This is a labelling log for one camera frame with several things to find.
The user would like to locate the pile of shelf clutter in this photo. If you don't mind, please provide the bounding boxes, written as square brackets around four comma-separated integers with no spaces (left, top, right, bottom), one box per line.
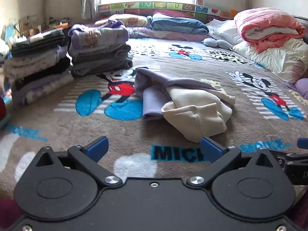
[0,16,73,45]

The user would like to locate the stack of folded clothes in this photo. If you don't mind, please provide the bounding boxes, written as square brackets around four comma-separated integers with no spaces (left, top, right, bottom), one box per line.
[3,28,74,110]
[68,20,133,77]

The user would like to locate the cartoon mouse printed blanket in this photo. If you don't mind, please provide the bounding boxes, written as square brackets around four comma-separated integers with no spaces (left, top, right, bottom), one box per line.
[0,37,308,222]

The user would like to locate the cream and lavender sweatshirt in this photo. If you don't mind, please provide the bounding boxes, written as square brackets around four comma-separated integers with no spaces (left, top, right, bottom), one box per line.
[134,68,236,143]

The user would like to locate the light blue plush toy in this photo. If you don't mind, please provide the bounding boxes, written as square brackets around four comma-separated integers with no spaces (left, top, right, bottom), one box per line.
[203,37,233,49]

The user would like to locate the blue folded blanket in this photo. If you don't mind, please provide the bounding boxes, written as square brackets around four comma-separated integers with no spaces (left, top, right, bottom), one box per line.
[148,13,209,34]

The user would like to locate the person's maroon pants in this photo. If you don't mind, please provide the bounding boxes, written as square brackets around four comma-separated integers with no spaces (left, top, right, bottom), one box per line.
[0,197,23,224]

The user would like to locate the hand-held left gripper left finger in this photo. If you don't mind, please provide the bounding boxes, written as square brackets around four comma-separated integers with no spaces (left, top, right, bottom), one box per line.
[36,136,123,188]

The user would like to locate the purple printed pillow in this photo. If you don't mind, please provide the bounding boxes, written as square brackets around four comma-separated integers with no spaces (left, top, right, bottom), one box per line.
[284,77,308,94]

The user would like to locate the pink folded quilt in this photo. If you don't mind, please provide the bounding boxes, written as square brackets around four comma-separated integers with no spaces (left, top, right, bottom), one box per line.
[234,7,306,54]

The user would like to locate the pale curtain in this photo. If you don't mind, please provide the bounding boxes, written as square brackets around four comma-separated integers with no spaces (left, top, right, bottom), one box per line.
[80,0,103,20]

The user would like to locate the colourful alphabet foam mat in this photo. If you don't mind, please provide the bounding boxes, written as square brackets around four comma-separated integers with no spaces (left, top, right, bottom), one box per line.
[97,1,239,23]

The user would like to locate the dark wooden headboard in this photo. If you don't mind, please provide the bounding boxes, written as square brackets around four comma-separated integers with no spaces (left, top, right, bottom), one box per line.
[291,14,308,44]

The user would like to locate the red folded cloth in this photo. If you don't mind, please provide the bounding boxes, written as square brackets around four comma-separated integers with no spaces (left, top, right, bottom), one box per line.
[153,9,193,18]

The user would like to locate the cream satin quilt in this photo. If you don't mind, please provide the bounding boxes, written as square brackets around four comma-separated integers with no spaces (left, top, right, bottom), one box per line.
[232,37,308,85]

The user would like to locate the yellow printed pillow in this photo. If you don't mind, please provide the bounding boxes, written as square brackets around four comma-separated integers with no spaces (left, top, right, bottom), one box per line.
[93,14,151,27]

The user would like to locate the white quilted pillow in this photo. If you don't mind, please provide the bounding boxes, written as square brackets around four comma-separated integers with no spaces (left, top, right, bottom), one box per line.
[206,19,243,47]

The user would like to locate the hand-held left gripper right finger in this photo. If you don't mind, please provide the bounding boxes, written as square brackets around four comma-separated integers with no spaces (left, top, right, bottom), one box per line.
[187,137,274,187]

